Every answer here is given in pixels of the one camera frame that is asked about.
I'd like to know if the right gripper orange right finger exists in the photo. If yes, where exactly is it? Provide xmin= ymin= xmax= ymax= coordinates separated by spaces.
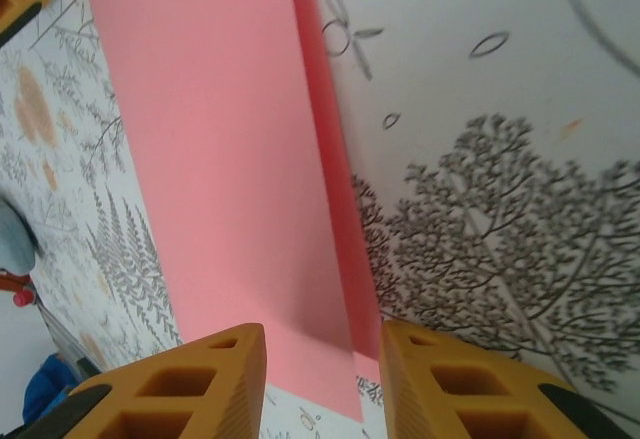
xmin=378 ymin=319 xmax=632 ymax=439

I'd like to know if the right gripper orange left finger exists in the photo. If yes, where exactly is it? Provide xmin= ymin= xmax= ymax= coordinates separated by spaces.
xmin=62 ymin=322 xmax=269 ymax=439

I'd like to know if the pink cloth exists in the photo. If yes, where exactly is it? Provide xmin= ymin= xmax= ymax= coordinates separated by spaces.
xmin=77 ymin=0 xmax=384 ymax=423

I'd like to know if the floral print table mat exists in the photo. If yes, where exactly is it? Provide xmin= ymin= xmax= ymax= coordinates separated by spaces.
xmin=0 ymin=0 xmax=640 ymax=439

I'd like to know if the blue cloth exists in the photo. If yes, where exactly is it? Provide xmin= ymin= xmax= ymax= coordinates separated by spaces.
xmin=22 ymin=352 xmax=86 ymax=428

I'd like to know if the aluminium side rail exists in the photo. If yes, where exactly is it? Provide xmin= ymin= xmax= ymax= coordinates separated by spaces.
xmin=32 ymin=303 xmax=104 ymax=378

